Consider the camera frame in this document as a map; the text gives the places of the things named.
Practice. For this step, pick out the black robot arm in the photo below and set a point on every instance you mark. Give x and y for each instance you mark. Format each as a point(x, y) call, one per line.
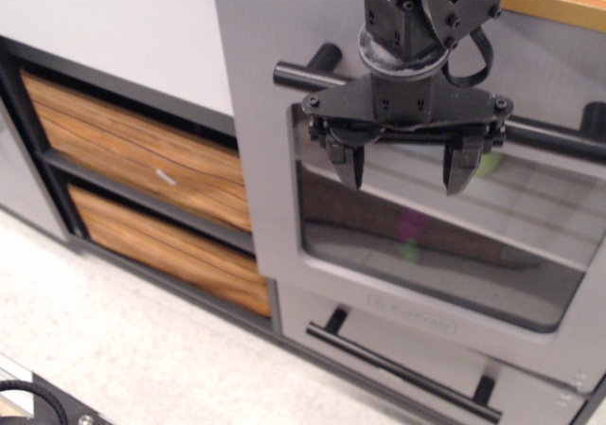
point(409, 26)

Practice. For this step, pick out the grey toy kitchen cabinet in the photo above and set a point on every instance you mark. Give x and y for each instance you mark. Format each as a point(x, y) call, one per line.
point(130, 349)

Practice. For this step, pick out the grey toy oven door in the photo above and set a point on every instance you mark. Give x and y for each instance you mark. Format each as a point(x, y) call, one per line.
point(511, 268)

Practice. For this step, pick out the upper wood pattern storage bin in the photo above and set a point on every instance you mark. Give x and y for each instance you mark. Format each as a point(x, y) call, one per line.
point(196, 174)

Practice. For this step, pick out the black oven door handle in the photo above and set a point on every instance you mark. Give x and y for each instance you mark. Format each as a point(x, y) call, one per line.
point(586, 142)

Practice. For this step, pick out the grey drawer under oven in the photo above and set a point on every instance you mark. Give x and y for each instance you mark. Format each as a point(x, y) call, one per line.
point(521, 397)

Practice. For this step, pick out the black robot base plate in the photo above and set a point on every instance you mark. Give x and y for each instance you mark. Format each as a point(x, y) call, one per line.
point(28, 399)

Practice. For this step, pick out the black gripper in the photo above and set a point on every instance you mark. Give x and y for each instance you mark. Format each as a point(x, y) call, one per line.
point(407, 100)

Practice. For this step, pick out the lower wood pattern storage bin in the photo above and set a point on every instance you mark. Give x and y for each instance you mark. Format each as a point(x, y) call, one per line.
point(215, 268)

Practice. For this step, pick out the green toy ball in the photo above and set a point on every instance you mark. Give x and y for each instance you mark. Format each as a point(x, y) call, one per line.
point(488, 164)

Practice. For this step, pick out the black drawer handle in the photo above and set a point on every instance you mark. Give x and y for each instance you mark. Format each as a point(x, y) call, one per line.
point(477, 405)

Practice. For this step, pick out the wood pattern storage bin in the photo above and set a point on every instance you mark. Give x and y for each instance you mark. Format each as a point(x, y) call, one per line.
point(196, 174)
point(215, 268)

